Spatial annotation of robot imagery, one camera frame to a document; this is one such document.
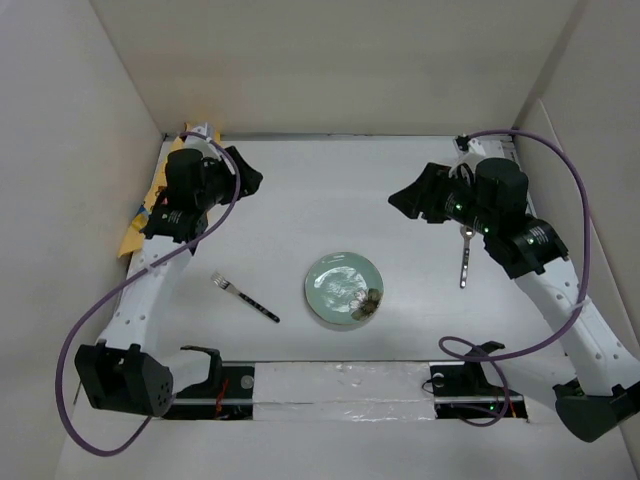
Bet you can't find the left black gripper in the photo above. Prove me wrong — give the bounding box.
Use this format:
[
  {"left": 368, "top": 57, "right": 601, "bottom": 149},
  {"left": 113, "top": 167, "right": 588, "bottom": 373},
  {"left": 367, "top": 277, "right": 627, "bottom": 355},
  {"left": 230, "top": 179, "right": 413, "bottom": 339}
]
[{"left": 195, "top": 147, "right": 259, "bottom": 211}]

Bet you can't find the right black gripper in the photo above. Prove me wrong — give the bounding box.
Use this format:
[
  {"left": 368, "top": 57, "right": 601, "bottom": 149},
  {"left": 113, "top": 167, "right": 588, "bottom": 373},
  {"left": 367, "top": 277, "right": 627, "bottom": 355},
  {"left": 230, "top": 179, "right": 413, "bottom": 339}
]
[{"left": 388, "top": 162, "right": 497, "bottom": 236}]

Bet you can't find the spoon with black handle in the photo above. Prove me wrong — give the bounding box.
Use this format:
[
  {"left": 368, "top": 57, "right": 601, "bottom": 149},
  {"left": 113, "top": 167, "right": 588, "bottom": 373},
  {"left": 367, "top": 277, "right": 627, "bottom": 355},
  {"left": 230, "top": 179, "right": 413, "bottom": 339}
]
[{"left": 459, "top": 226, "right": 475, "bottom": 289}]

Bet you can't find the yellow truck print placemat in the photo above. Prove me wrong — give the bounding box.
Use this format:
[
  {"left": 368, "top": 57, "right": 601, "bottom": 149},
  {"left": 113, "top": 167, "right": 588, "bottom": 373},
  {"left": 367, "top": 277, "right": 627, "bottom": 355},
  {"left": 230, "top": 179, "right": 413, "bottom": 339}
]
[{"left": 117, "top": 137, "right": 184, "bottom": 258}]

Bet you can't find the fork with black handle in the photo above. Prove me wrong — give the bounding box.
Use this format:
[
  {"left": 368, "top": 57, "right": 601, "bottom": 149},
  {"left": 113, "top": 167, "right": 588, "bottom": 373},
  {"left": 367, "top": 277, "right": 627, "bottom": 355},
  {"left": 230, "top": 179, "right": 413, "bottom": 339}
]
[{"left": 211, "top": 272, "right": 281, "bottom": 324}]

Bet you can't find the green floral plate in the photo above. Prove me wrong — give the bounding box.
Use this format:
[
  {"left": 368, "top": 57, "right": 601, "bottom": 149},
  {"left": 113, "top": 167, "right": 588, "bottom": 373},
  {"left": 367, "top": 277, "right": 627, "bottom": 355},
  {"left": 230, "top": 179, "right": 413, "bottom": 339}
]
[{"left": 304, "top": 252, "right": 385, "bottom": 329}]

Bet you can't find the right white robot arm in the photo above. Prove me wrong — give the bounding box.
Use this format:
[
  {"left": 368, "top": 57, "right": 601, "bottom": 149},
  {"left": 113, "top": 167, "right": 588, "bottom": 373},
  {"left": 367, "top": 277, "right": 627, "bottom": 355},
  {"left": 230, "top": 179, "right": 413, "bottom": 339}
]
[{"left": 388, "top": 134, "right": 639, "bottom": 443}]

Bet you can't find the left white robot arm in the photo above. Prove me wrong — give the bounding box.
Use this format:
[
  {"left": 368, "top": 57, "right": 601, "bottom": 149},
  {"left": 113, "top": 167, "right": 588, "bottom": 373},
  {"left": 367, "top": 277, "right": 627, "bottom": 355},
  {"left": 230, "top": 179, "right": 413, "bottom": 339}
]
[{"left": 74, "top": 128, "right": 263, "bottom": 417}]

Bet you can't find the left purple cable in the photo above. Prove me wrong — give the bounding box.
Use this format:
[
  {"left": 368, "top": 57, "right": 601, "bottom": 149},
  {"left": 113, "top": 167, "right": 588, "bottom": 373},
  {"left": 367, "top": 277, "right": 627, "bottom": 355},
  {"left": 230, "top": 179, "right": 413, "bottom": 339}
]
[{"left": 54, "top": 130, "right": 242, "bottom": 458}]

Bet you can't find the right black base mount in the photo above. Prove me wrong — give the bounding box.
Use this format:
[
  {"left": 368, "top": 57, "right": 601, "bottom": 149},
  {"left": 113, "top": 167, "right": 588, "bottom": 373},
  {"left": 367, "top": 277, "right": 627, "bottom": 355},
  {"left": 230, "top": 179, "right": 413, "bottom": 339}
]
[{"left": 421, "top": 361, "right": 528, "bottom": 424}]

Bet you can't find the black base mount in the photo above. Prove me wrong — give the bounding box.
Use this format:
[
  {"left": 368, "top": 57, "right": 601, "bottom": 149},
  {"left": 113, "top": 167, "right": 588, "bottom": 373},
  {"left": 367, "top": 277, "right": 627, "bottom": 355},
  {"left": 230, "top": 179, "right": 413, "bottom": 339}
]
[
  {"left": 163, "top": 363, "right": 255, "bottom": 421},
  {"left": 421, "top": 361, "right": 528, "bottom": 424}
]

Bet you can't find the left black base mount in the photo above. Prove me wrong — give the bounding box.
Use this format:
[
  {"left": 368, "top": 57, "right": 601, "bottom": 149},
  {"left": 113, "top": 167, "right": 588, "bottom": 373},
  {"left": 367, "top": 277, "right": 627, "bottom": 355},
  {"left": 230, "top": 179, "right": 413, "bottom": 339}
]
[{"left": 163, "top": 363, "right": 255, "bottom": 421}]

